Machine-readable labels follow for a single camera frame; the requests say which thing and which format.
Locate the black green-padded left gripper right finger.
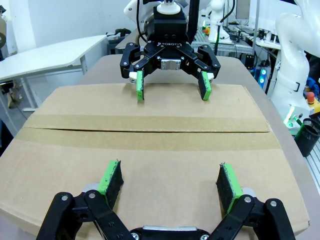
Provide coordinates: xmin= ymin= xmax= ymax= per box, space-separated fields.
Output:
xmin=207 ymin=163 xmax=296 ymax=240

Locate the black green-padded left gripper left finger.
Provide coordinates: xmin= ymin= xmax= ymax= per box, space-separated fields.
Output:
xmin=36 ymin=159 xmax=134 ymax=240

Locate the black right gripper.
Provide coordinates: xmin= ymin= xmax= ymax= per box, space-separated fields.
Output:
xmin=119 ymin=11 xmax=223 ymax=103

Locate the large brown cardboard box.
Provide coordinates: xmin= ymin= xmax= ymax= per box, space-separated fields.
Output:
xmin=0 ymin=83 xmax=311 ymax=240

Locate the black bag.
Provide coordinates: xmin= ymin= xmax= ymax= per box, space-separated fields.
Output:
xmin=106 ymin=27 xmax=132 ymax=41

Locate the small white robot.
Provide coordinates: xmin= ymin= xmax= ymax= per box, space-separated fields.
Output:
xmin=208 ymin=0 xmax=226 ymax=42

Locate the black mesh pen cup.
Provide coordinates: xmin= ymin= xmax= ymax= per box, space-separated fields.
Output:
xmin=296 ymin=117 xmax=320 ymax=158

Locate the computer monitor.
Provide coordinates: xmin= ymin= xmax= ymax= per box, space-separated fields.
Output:
xmin=236 ymin=0 xmax=251 ymax=21

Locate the red emergency stop button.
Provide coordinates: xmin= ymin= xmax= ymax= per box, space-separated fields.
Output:
xmin=306 ymin=91 xmax=320 ymax=116

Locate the white office desk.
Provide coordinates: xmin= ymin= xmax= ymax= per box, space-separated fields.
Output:
xmin=0 ymin=34 xmax=108 ymax=112

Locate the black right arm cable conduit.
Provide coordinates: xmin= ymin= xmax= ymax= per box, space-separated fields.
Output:
xmin=188 ymin=0 xmax=201 ymax=43

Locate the thin black cable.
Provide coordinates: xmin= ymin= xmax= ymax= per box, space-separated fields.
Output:
xmin=134 ymin=0 xmax=151 ymax=43

